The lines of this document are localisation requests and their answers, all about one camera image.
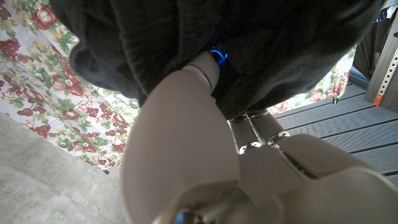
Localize floral fruit print backdrop cloth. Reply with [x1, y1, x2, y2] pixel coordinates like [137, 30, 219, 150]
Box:
[0, 0, 357, 171]

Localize black shorts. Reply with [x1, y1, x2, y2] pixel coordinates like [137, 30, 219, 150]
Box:
[49, 0, 386, 121]

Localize white perforated metal strip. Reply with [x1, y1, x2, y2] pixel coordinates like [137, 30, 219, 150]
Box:
[373, 46, 398, 107]

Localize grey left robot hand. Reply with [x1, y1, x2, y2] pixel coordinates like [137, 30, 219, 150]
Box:
[119, 51, 398, 224]

